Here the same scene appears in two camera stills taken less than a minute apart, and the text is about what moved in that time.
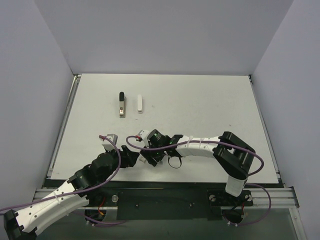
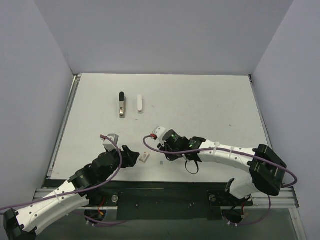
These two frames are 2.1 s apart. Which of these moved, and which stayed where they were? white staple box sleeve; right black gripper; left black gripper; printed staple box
Moved: right black gripper
Stayed: white staple box sleeve; left black gripper; printed staple box
